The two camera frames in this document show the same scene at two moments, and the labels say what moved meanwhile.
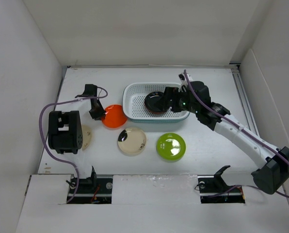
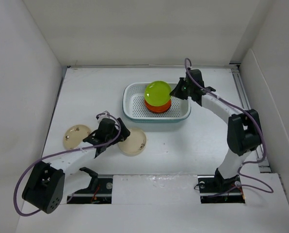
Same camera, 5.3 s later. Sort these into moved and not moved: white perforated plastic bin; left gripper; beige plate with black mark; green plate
Moved: green plate; left gripper
Not moved: beige plate with black mark; white perforated plastic bin
